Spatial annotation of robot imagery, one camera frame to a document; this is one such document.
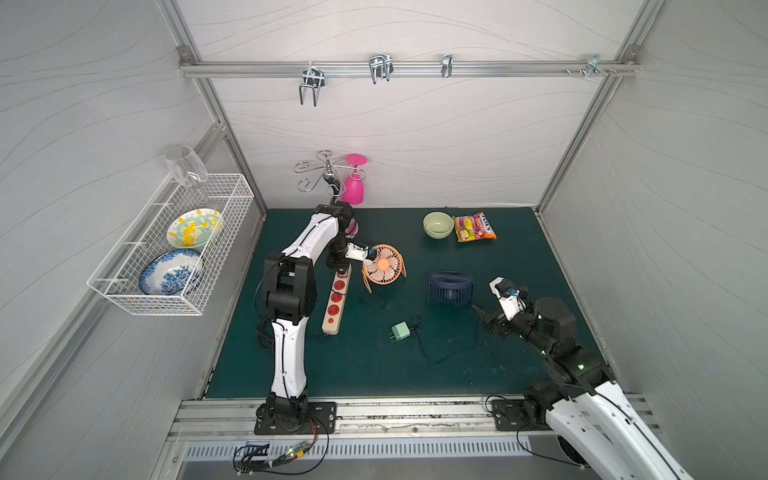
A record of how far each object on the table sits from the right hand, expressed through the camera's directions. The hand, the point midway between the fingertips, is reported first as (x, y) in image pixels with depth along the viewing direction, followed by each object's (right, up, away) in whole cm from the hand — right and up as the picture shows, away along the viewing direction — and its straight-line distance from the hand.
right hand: (493, 293), depth 75 cm
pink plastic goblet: (-40, +32, +29) cm, 59 cm away
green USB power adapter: (-24, -13, +11) cm, 29 cm away
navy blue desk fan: (-9, 0, +10) cm, 14 cm away
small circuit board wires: (-59, -38, -7) cm, 71 cm away
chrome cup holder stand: (-45, +32, +20) cm, 58 cm away
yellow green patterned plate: (-74, +17, -5) cm, 76 cm away
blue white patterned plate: (-74, +7, -13) cm, 75 cm away
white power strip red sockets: (-44, -6, +17) cm, 47 cm away
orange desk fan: (-28, +5, +20) cm, 34 cm away
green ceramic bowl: (-8, +19, +37) cm, 42 cm away
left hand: (-43, +7, +22) cm, 48 cm away
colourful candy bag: (+5, +18, +35) cm, 39 cm away
